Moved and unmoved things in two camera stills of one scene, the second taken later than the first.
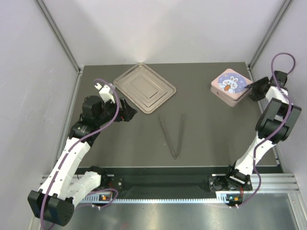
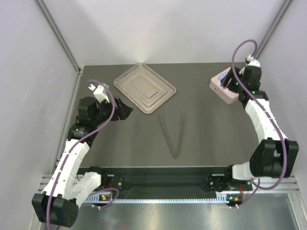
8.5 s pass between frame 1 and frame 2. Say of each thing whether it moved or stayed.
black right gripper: moved
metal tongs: stayed
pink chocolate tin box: stayed
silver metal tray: stayed
